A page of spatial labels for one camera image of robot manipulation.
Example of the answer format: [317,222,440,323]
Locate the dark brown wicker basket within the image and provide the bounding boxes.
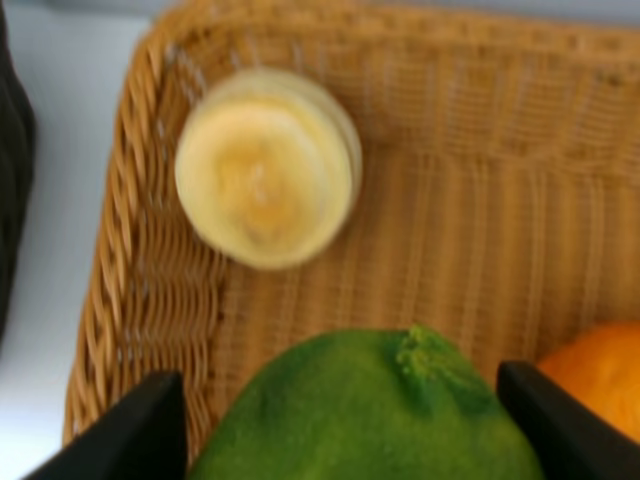
[1,13,37,328]

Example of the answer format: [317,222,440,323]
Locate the light brown wicker basket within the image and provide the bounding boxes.
[63,1,639,455]

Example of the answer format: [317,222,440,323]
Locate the green lime fruit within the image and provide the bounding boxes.
[189,326,543,479]

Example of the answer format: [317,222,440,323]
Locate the orange mandarin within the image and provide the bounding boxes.
[537,322,639,442]

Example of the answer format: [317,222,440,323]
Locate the round bread bun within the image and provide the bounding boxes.
[174,68,363,270]

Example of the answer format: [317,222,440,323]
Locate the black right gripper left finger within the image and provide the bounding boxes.
[27,372,188,480]

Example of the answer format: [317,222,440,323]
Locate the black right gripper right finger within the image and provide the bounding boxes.
[497,361,639,480]

